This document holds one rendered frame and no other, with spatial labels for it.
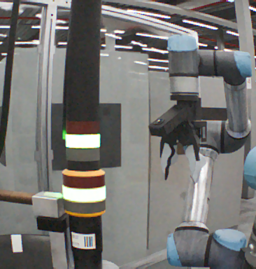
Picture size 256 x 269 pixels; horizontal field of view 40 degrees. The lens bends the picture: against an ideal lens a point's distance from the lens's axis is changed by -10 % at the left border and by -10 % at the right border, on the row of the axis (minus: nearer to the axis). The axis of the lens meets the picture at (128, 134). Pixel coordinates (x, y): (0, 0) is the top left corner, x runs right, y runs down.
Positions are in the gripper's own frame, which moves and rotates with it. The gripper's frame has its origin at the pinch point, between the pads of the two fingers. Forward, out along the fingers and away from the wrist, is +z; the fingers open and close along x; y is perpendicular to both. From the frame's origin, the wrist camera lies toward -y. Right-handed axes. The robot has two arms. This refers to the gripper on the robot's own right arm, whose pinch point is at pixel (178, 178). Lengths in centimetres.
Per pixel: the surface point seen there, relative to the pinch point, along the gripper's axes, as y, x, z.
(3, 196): -57, -17, -6
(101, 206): -50, -27, -6
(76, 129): -52, -26, -14
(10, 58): -56, -18, -22
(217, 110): 341, 187, -21
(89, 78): -51, -27, -19
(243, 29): 579, 250, -190
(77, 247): -52, -25, -2
